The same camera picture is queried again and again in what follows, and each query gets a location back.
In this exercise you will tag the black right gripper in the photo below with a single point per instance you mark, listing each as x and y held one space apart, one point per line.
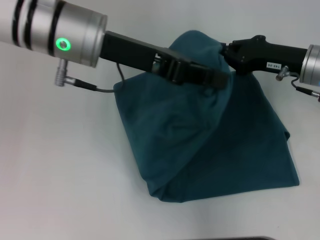
265 58

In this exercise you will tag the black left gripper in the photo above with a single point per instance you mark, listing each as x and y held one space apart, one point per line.
132 53

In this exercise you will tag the teal FREE print T-shirt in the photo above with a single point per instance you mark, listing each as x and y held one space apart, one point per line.
212 137

